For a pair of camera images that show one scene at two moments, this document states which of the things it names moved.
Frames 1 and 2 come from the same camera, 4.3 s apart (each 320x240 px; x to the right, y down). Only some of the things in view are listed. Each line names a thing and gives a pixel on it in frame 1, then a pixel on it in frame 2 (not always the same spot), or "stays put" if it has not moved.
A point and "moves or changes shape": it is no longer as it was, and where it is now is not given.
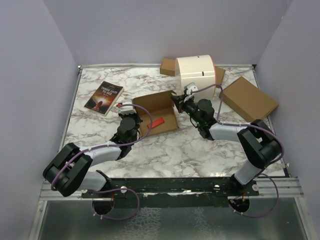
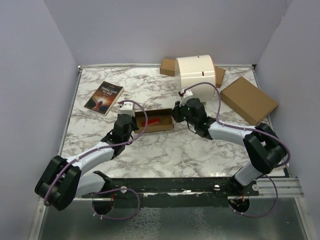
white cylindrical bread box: x=199 y=70 stays put
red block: x=156 y=123 -> x=151 y=121
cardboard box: x=161 y=107 moves or changes shape
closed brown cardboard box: x=248 y=100 stays put
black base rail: x=150 y=192 stays put
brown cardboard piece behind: x=219 y=73 stays put
